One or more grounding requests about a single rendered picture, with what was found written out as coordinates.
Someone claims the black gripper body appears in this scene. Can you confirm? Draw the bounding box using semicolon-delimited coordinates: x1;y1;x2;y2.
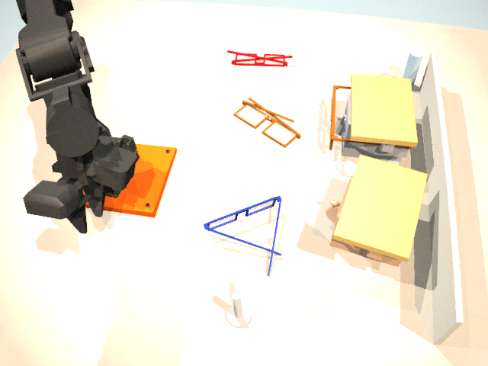
23;127;120;220

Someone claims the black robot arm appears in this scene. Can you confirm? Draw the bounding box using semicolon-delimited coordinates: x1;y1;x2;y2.
15;0;140;198

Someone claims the dark grey flat panel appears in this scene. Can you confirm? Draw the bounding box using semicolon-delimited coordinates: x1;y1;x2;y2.
419;52;464;345

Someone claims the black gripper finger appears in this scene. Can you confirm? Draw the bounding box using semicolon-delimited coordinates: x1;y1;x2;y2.
82;177;107;217
66;195;92;234

